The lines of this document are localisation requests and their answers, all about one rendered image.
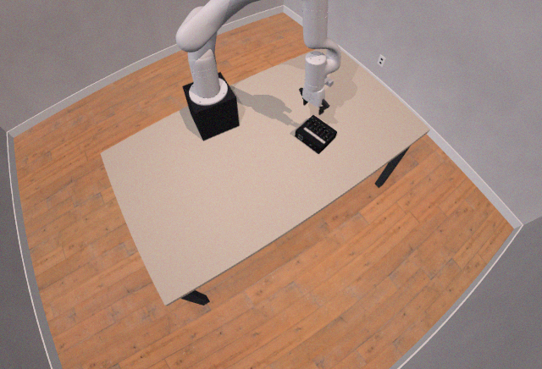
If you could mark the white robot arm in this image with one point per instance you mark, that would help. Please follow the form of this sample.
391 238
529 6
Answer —
198 38

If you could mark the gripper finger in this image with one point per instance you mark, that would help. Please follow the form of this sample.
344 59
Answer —
321 110
304 101

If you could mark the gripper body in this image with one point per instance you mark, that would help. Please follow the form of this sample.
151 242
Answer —
314 97

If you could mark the black lighting desk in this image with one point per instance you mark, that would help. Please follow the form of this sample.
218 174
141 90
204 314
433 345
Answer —
315 133

